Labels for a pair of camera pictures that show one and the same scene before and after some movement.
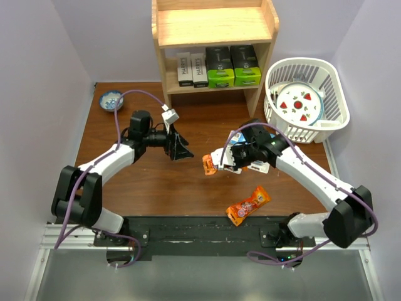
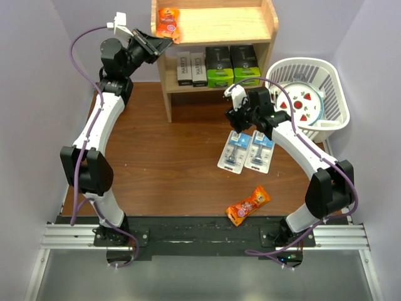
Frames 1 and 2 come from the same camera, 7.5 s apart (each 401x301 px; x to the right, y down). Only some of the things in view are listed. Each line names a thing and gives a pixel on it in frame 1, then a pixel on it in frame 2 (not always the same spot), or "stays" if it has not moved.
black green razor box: x=245 y=62 stays
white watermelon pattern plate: x=299 y=103 stays
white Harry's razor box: x=199 y=73 stays
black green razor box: x=219 y=65 stays
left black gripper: x=182 y=152 to x=152 y=46
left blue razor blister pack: x=229 y=163 stays
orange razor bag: x=209 y=168 to x=168 y=24
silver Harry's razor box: x=184 y=68 stays
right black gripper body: x=244 y=154 to x=244 y=110
